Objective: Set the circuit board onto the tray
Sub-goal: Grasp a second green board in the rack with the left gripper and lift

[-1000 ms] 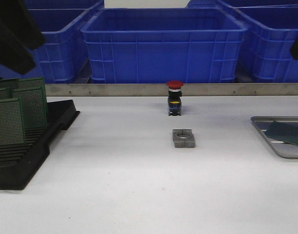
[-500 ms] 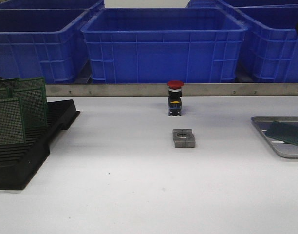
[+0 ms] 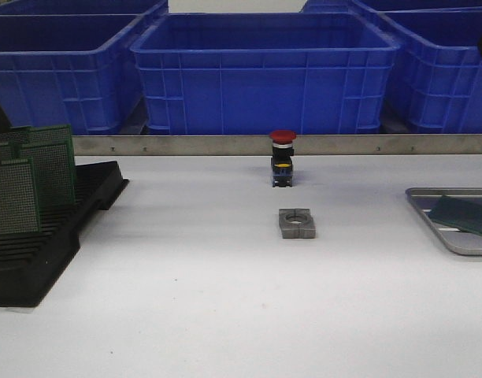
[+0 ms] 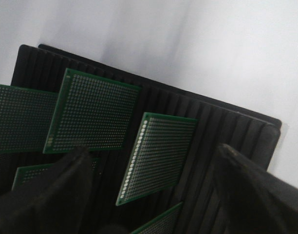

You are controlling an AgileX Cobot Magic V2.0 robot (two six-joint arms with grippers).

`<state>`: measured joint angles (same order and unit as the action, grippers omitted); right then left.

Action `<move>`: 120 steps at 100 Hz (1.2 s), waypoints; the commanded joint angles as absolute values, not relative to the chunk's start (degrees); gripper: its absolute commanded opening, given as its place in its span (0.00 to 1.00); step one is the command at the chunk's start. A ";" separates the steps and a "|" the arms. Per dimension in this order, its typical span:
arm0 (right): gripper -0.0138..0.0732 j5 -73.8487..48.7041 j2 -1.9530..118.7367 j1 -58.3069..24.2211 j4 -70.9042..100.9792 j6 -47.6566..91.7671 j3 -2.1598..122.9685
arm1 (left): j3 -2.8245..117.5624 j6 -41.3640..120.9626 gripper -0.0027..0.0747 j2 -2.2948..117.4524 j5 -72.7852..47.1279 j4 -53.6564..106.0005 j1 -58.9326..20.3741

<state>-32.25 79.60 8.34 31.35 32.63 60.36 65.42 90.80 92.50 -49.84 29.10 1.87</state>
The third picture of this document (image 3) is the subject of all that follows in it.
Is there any back left blue crate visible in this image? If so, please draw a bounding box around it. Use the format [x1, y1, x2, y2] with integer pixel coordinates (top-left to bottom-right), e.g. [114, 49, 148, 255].
[0, 0, 169, 15]

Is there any red emergency stop button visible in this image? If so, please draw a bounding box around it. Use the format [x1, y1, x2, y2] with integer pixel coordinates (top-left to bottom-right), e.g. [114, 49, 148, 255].
[269, 130, 297, 187]

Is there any metal table edge rail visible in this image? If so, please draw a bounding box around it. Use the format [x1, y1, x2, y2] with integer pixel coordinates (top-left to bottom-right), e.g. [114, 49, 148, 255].
[72, 134, 482, 156]

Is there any silver metal tray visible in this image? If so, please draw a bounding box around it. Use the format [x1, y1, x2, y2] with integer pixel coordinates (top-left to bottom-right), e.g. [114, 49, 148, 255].
[406, 187, 482, 256]

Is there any blue plastic crate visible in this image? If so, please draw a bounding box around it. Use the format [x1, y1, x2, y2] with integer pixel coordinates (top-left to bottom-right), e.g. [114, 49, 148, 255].
[132, 13, 399, 135]
[379, 11, 482, 134]
[0, 14, 145, 135]

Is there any grey metal clamp block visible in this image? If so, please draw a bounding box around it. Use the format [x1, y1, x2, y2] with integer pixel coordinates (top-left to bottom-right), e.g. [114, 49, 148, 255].
[278, 208, 317, 239]

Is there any back right blue crate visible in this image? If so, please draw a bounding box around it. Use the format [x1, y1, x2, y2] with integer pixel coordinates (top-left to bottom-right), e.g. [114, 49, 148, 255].
[301, 0, 482, 13]

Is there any left blue plastic crate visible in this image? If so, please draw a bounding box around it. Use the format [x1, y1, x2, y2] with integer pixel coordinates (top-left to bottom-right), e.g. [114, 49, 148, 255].
[0, 14, 145, 135]

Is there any right blue plastic crate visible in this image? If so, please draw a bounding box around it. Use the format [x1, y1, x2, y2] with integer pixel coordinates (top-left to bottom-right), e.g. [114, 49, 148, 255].
[379, 11, 482, 134]

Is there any centre blue plastic crate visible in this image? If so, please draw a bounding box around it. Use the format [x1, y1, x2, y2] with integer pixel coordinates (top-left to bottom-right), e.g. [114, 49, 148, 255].
[132, 13, 399, 135]

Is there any black slotted board rack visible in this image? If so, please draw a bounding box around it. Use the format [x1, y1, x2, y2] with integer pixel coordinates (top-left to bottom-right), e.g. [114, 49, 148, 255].
[0, 161, 128, 307]

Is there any green perfboard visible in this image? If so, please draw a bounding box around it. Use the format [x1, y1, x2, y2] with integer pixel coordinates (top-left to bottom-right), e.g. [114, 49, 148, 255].
[19, 140, 76, 209]
[28, 124, 72, 144]
[0, 126, 32, 144]
[428, 195, 482, 235]
[0, 158, 41, 235]
[0, 142, 17, 161]

